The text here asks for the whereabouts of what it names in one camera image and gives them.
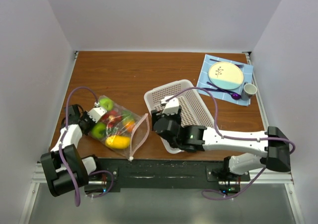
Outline blue checked cloth napkin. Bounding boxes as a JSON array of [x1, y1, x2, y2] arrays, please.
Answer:
[[196, 54, 253, 106]]

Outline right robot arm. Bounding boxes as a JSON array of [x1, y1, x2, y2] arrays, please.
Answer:
[[151, 110, 291, 181]]

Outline white perforated plastic basket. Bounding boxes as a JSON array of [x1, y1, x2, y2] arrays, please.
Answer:
[[144, 79, 217, 154]]

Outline fake red grape bunch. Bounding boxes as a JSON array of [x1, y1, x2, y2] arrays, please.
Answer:
[[100, 110, 123, 135]]

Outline purple plastic spoon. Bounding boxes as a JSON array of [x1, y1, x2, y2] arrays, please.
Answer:
[[206, 82, 241, 100]]

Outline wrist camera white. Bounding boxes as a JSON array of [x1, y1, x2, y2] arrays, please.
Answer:
[[88, 102, 107, 123], [160, 96, 180, 117]]

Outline green fake apple top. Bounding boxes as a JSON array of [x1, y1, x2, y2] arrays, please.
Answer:
[[99, 97, 114, 111]]

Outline white grey mug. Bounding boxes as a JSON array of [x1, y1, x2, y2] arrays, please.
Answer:
[[241, 82, 257, 101]]

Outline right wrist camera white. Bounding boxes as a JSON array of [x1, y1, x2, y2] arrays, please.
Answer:
[[160, 96, 180, 117]]

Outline green fake apple left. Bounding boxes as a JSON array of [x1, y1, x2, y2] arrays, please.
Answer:
[[90, 122, 106, 139]]

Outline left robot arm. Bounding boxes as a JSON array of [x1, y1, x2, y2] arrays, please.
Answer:
[[40, 104, 103, 197]]

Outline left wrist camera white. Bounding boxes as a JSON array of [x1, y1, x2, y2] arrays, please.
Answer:
[[88, 102, 107, 123]]

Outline green fake apple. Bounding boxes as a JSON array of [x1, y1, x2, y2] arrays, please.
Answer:
[[90, 122, 106, 139], [99, 97, 114, 111]]

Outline purple plastic knife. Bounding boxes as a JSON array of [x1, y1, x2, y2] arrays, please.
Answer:
[[209, 59, 244, 68]]

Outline round cream blue plate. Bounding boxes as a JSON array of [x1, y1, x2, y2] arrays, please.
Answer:
[[208, 62, 244, 90]]

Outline yellow fake lemon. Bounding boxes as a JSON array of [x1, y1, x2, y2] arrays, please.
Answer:
[[105, 135, 131, 149]]

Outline clear zip top bag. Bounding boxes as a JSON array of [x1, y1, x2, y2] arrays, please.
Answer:
[[89, 95, 150, 161]]

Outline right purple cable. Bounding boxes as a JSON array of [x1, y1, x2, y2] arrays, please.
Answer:
[[164, 87, 296, 201]]

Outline aluminium frame rail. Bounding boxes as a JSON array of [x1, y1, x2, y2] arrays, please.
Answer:
[[242, 50, 304, 224]]

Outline purple plastic fork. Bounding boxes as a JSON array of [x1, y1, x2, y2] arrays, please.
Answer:
[[203, 87, 232, 94]]

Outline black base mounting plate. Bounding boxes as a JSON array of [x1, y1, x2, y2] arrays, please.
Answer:
[[84, 157, 250, 195]]

